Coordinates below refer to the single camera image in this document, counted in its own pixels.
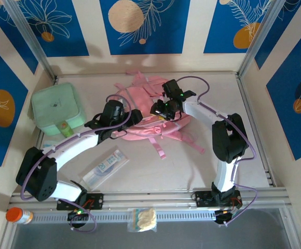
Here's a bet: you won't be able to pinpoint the pink backpack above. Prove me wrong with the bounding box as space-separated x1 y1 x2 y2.
113 71 206 160

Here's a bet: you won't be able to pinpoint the mint green lunch bag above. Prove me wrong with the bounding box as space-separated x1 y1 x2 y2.
30 82 86 136

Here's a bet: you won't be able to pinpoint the clear bag white contents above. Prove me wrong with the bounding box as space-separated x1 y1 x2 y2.
127 207 158 233

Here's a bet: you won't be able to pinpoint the bright green bottle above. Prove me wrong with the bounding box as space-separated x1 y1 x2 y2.
59 121 75 139

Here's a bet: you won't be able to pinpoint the black controller board green light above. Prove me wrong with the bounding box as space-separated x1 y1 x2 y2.
67 209 89 229

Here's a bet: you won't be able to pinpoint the orange capped pill bottle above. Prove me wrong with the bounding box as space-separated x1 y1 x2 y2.
5 206 34 225

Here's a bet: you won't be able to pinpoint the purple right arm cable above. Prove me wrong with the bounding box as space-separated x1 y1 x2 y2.
176 76 259 228

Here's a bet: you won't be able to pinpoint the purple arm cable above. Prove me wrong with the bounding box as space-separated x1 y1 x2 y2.
20 94 133 233
176 76 259 228

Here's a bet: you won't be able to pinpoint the aluminium side rail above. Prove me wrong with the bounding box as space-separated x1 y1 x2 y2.
20 75 59 194
235 72 278 188

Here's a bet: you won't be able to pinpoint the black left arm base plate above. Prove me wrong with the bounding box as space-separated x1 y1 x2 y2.
56 193 104 211

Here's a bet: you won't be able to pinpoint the aluminium front rail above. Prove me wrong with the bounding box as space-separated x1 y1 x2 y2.
9 187 289 210

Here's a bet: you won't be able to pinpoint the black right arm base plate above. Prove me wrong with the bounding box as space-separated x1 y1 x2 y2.
195 190 242 208

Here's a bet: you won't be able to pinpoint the grey slotted cable duct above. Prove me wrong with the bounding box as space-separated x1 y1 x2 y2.
32 209 216 224

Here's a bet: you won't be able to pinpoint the aluminium corner post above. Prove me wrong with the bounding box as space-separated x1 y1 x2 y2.
4 0 57 80
237 0 288 78

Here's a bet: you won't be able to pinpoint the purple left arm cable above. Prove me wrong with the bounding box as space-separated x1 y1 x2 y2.
20 94 133 233

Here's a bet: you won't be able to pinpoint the black controller board orange wires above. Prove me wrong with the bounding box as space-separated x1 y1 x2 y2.
214 209 242 227

